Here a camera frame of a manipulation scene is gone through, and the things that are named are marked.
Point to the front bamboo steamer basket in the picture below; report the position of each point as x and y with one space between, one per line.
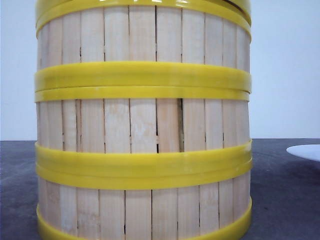
145 196

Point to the yellow woven steamer lid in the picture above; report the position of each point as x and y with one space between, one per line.
244 6

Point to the white plate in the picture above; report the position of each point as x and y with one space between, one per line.
306 151

